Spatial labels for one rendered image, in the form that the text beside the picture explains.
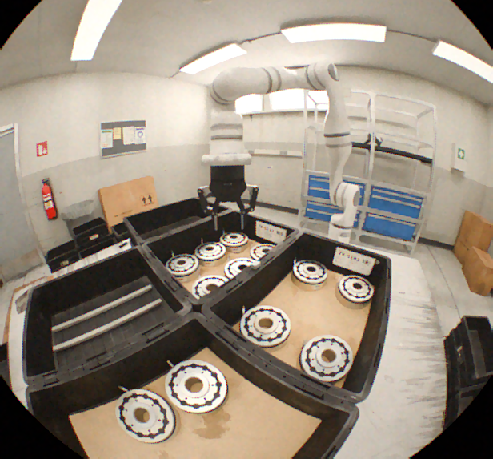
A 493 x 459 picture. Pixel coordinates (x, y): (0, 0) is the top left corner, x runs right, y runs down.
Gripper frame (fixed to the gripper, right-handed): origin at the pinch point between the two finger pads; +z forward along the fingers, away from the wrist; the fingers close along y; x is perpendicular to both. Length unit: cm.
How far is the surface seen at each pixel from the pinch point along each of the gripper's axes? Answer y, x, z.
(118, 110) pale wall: 189, -221, -104
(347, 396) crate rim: -13.4, 38.2, 7.2
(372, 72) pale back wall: -220, -174, -168
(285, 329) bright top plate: -10.1, 20.7, 14.3
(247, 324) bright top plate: -2.9, 18.5, 14.0
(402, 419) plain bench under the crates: -37, 54, 30
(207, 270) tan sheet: 7.4, -3.3, 17.2
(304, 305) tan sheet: -17.3, 13.1, 17.2
